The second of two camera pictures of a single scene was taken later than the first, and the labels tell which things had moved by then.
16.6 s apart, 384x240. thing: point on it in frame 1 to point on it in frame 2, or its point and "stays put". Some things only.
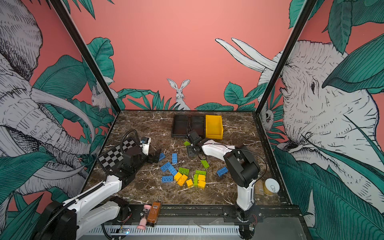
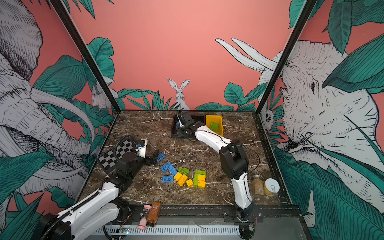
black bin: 180,125 stays put
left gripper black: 151,159 stays put
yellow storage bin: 214,127 stays put
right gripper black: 189,150 to 183,134
